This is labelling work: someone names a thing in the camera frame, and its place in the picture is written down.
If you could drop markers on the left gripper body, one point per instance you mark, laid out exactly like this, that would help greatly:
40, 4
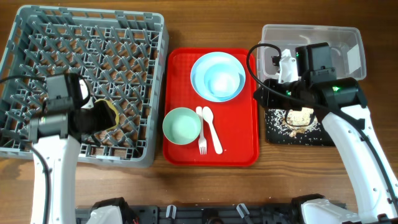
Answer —
98, 119

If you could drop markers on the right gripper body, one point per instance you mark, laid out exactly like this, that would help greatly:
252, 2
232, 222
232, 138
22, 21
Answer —
275, 100

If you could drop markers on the yellow cup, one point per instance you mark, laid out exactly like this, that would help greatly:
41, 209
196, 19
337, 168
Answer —
106, 114

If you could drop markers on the small light blue bowl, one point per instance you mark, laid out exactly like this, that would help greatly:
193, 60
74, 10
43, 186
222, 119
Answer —
222, 79

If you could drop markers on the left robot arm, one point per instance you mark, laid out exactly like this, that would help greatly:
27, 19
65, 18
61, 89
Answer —
68, 115

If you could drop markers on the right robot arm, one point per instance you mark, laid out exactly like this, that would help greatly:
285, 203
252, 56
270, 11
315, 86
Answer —
342, 108

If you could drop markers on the grey dishwasher rack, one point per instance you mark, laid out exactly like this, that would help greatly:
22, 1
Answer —
121, 54

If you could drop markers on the food scraps and rice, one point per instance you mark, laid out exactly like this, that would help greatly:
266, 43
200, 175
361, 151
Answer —
291, 123

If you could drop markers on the black tray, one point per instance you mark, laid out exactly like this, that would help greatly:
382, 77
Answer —
318, 138

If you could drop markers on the red plastic tray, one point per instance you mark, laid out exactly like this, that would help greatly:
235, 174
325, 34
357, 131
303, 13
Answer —
235, 121

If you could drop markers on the clear plastic bin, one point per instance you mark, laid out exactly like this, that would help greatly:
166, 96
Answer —
346, 45

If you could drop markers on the large light blue plate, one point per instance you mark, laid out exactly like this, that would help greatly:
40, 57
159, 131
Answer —
203, 64

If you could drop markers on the white plastic spoon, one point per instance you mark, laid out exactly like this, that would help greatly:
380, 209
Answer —
208, 117

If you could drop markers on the green bowl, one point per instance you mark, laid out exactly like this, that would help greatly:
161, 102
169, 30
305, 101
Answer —
181, 126

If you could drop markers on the white plastic fork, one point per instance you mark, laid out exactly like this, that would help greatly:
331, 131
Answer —
202, 140

